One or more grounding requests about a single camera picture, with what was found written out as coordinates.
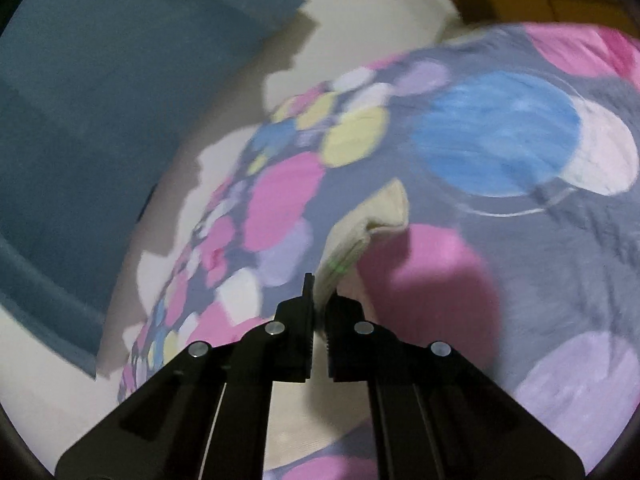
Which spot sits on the teal blue curtain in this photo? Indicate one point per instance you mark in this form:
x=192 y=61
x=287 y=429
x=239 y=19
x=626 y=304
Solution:
x=96 y=96

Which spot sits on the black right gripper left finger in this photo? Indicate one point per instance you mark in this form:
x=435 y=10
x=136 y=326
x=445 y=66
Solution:
x=204 y=415

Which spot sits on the beige knit sweater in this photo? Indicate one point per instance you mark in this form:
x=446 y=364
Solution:
x=382 y=215

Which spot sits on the colourful dotted grey bedspread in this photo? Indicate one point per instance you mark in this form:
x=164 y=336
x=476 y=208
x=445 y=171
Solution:
x=519 y=153

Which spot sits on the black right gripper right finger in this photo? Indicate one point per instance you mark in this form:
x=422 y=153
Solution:
x=436 y=415

